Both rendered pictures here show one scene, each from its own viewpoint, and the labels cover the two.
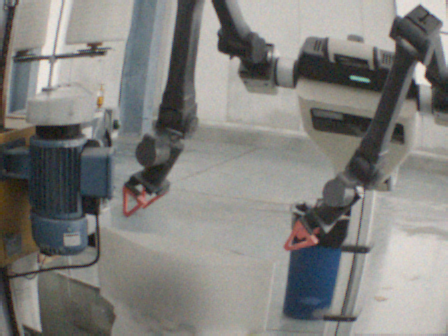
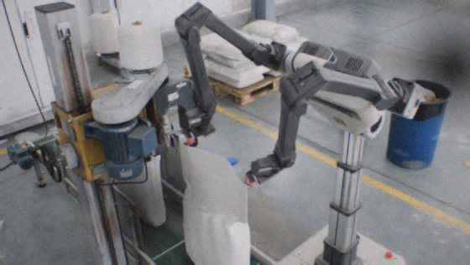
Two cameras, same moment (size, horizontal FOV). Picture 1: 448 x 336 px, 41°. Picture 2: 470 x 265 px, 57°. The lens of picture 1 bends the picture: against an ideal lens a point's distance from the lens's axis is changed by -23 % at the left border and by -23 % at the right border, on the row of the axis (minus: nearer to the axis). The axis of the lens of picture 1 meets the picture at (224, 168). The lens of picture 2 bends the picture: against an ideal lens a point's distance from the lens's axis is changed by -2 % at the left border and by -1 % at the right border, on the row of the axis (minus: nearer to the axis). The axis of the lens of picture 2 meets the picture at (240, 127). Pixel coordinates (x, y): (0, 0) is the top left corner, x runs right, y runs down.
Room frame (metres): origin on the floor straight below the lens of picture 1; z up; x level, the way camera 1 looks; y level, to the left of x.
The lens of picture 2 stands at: (0.24, -0.80, 2.13)
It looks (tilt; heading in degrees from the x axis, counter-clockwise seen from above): 29 degrees down; 28
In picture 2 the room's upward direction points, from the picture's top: 1 degrees counter-clockwise
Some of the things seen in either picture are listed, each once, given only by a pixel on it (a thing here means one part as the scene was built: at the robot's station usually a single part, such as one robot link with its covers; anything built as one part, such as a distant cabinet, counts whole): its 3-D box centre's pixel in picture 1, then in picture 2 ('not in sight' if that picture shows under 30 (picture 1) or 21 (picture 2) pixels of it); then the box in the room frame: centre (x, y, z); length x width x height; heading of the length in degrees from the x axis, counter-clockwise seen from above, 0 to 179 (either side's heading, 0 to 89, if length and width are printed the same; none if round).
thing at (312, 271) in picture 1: (323, 262); (415, 125); (3.84, -0.59, 0.32); 0.51 x 0.48 x 0.65; 160
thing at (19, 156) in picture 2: not in sight; (23, 155); (2.01, 2.05, 0.35); 0.30 x 0.15 x 0.15; 70
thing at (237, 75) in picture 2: not in sight; (246, 67); (4.49, 1.34, 0.32); 0.66 x 0.43 x 0.15; 162
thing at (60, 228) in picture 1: (56, 194); (122, 148); (1.39, 0.35, 1.21); 0.15 x 0.15 x 0.25
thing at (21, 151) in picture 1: (24, 161); (101, 129); (1.38, 0.44, 1.27); 0.12 x 0.09 x 0.09; 160
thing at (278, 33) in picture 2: not in sight; (269, 30); (5.16, 1.35, 0.56); 0.67 x 0.43 x 0.15; 70
